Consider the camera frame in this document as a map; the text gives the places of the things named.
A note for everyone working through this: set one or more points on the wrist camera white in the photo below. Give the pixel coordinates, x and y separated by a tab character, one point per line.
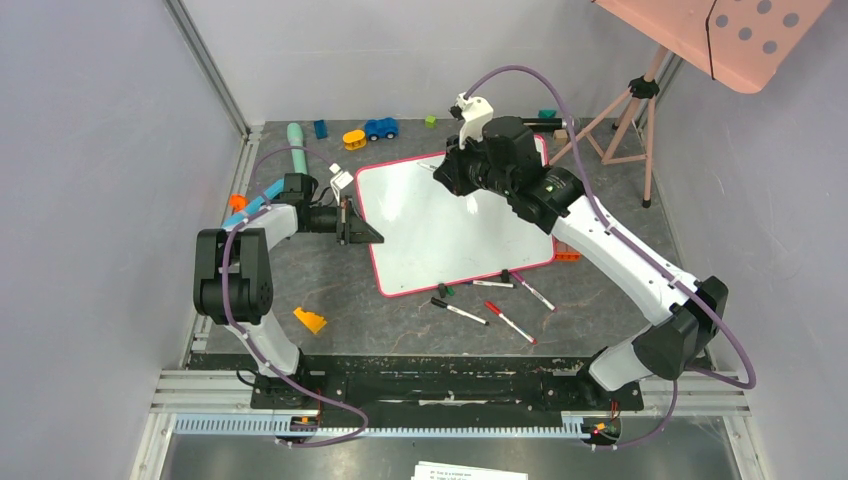
339	181
474	112

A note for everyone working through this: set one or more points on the red whiteboard marker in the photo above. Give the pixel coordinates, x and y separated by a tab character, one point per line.
499	313

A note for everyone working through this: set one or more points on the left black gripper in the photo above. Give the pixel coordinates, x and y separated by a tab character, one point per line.
351	228

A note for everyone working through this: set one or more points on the wooden cube block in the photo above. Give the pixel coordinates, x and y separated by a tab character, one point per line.
562	138

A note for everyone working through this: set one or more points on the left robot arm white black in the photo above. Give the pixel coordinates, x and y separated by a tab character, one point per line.
233	283

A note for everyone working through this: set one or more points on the mint green toy tube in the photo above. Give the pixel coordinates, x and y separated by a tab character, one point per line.
295	138

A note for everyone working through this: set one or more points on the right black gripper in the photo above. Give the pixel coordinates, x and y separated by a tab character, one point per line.
448	171

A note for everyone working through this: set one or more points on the orange semicircle toy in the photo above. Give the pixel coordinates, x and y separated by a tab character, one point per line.
565	253

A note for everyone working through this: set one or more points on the blue toy tube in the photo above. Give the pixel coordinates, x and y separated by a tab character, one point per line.
254	205

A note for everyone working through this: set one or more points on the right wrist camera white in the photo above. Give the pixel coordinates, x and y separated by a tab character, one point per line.
474	112

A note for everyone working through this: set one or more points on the blue toy car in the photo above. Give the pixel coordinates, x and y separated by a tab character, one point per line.
385	128

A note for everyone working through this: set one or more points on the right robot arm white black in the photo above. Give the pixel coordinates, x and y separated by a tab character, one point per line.
681	310

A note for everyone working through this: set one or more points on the purple whiteboard marker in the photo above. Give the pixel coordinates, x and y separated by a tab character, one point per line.
539	296

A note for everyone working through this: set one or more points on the pink perforated board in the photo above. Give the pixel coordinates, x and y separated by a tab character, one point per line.
740	44

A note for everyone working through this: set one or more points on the black whiteboard marker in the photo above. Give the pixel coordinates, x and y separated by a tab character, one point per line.
440	303

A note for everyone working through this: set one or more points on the orange toy piece left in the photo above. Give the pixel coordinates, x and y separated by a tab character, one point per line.
238	202

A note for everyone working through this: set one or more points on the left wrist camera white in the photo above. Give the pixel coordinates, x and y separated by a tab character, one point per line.
339	181

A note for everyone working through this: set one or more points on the blue whiteboard marker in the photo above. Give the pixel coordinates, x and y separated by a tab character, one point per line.
494	284

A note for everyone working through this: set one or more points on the yellow plastic wedge block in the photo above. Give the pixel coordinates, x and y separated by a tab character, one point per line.
310	320

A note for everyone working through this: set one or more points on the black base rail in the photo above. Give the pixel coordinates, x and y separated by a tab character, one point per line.
383	384

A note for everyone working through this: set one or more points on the dark blue block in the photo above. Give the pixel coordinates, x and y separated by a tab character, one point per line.
320	129

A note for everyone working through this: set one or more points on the white paper sheet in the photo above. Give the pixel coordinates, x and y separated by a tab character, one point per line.
439	471

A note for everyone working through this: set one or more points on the pink tripod stand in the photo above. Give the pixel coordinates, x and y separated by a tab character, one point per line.
641	94

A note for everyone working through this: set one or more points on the pink framed whiteboard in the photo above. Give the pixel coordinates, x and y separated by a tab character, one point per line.
433	237

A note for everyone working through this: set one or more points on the yellow oval toy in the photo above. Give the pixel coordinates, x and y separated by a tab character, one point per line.
354	139

